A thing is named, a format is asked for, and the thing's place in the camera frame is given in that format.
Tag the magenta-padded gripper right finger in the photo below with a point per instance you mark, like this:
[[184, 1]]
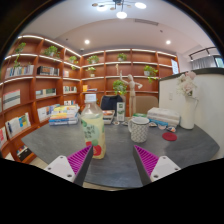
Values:
[[160, 166]]

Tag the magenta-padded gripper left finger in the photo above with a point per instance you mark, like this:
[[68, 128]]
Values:
[[63, 166]]

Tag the clear bottle with yellow drink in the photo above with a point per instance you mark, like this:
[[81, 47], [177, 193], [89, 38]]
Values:
[[93, 133]]

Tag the flat round red coaster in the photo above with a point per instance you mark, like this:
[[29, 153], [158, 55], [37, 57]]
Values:
[[169, 136]]

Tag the white mug with triangle pattern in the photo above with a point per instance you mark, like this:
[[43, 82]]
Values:
[[140, 130]]

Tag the stack of colourful books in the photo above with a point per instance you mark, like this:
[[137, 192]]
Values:
[[65, 116]]

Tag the white ceramic jug vase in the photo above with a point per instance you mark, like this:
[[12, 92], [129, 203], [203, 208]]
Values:
[[187, 115]]

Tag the beige chair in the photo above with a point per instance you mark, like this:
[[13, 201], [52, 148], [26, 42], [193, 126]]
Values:
[[146, 104]]

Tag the low stack of dark books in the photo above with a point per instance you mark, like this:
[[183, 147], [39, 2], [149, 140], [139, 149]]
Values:
[[108, 117]]

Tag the upright green white carton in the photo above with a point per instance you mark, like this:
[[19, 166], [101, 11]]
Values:
[[120, 111]]

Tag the dark backpack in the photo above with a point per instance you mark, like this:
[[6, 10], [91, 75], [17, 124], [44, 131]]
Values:
[[111, 102]]

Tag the wooden artist mannequin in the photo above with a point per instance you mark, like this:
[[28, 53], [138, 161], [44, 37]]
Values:
[[132, 90]]

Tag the orange wooden shelf unit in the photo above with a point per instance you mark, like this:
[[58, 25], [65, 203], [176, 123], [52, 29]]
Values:
[[25, 86]]

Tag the window with grey curtain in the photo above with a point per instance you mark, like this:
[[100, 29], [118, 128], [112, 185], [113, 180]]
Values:
[[205, 62]]

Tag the round recessed ceiling light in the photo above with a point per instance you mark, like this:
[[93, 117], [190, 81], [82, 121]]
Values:
[[87, 42], [168, 42]]

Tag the ceiling air vent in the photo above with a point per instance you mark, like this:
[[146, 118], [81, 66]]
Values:
[[146, 22]]

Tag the multi-bulb ceiling lamp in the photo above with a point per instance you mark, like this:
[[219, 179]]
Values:
[[121, 14]]

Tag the black ceiling track rail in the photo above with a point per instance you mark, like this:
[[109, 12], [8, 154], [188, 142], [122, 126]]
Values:
[[200, 51]]

